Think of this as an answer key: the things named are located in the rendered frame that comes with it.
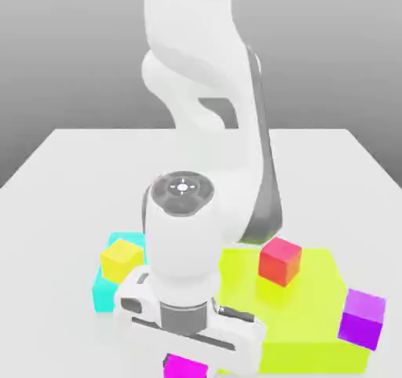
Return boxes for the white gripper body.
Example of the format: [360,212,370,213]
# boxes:
[115,311,267,376]

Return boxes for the small magenta cube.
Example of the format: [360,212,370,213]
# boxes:
[163,353,209,378]

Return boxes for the small red cube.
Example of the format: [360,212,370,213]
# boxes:
[258,237,303,289]

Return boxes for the small purple cube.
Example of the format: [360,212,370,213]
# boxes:
[337,288,387,353]

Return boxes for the small yellow cube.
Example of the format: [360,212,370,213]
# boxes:
[100,238,145,285]

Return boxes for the large lime yellow box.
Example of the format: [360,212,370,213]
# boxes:
[215,247,372,376]

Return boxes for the large cyan box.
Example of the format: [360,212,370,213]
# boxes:
[91,231,149,314]

